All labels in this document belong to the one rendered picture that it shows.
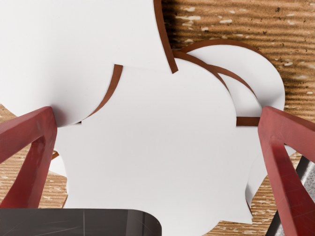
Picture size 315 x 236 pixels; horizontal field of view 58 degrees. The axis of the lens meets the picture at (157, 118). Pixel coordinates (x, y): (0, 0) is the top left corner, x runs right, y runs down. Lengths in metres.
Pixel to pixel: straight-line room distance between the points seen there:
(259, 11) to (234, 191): 0.11
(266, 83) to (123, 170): 0.09
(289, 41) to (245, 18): 0.03
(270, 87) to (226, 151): 0.04
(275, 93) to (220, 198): 0.07
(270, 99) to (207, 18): 0.06
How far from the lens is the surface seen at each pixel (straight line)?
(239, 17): 0.19
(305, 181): 0.32
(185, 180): 0.17
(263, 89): 0.16
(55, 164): 0.25
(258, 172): 0.19
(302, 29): 0.20
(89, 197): 0.19
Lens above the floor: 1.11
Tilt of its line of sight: 55 degrees down
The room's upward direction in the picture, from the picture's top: 179 degrees counter-clockwise
